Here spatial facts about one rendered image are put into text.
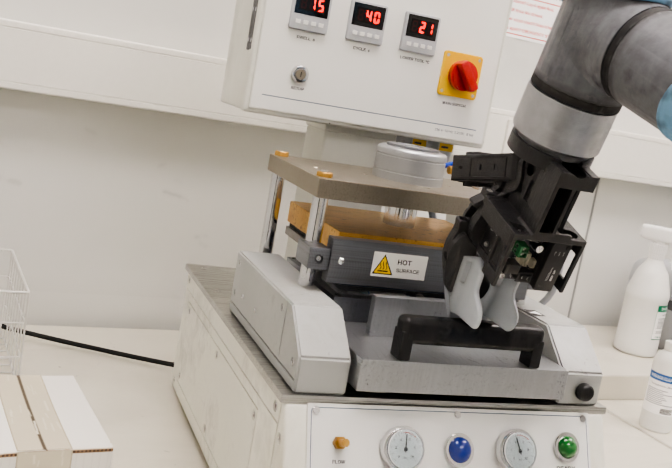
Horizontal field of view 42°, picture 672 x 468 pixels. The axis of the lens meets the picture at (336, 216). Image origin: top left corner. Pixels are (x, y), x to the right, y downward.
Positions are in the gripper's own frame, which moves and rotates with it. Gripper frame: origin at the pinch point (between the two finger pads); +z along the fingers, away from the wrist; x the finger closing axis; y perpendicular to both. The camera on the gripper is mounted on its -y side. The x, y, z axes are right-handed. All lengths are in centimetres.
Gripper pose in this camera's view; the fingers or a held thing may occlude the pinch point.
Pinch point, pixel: (460, 318)
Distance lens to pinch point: 85.1
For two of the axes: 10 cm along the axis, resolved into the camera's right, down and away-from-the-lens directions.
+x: 9.2, 1.1, 3.6
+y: 2.6, 5.2, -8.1
